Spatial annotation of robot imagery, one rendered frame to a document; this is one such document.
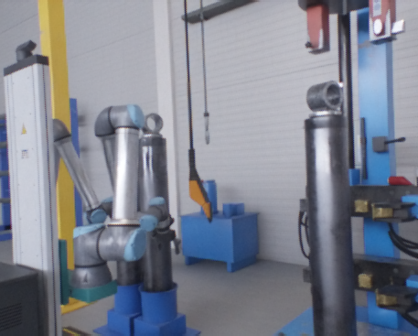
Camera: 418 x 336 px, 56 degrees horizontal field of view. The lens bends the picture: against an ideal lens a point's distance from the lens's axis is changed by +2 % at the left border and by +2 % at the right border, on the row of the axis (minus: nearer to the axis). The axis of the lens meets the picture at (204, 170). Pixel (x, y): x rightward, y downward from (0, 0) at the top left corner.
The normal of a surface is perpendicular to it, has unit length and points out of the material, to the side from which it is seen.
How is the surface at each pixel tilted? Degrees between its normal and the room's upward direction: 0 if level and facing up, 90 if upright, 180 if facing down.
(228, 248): 90
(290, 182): 90
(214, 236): 90
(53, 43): 90
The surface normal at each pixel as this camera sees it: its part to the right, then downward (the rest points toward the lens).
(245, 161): -0.63, 0.04
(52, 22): 0.77, -0.03
